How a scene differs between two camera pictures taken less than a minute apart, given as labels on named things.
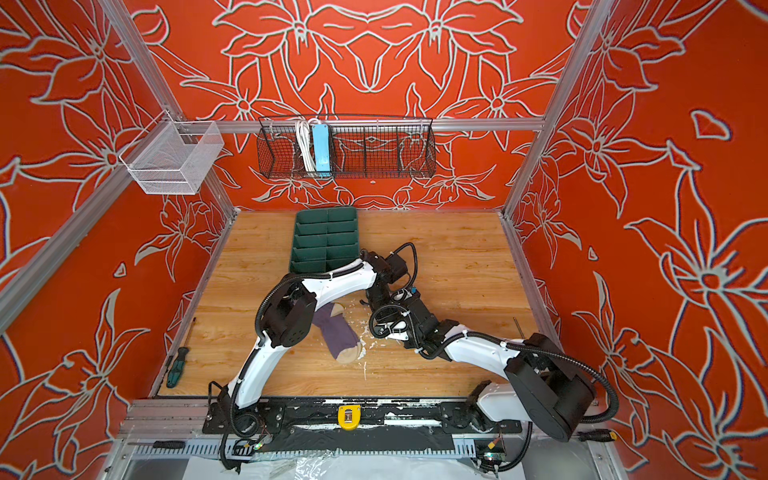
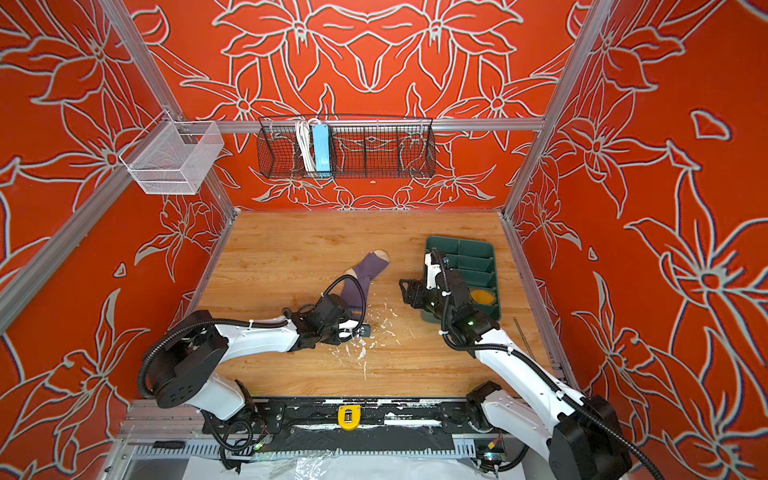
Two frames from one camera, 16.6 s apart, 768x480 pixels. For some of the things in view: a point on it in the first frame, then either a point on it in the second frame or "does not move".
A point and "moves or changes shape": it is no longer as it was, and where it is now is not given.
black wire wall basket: x=346 y=146 does not move
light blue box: x=321 y=143 does not move
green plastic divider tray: x=324 y=239 to x=475 y=258
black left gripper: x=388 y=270 to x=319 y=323
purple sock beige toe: x=342 y=339 moves or changes shape
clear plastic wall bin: x=175 y=157 does not move
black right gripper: x=410 y=345 to x=415 y=286
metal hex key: x=518 y=327 does not move
